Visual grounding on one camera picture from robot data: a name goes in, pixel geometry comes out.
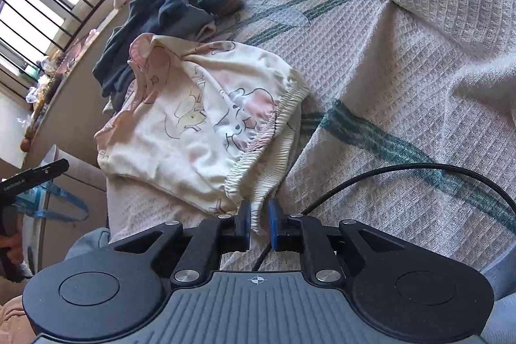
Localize cream pink cartoon pajamas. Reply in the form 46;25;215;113
95;33;310;231

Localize dark blue fleece pants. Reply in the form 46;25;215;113
91;0;215;111

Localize person's left hand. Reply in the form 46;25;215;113
0;233;24;265

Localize white bedside cabinet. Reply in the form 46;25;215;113
23;146;108;273

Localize windowsill clutter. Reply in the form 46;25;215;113
20;29;100;153

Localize patterned bed cover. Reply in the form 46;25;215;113
217;0;515;212

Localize blue knitted cartoon hat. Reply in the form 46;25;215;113
198;0;243;18

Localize light blue jeans leg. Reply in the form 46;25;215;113
65;228;516;344

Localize black cable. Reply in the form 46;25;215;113
251;162;516;272

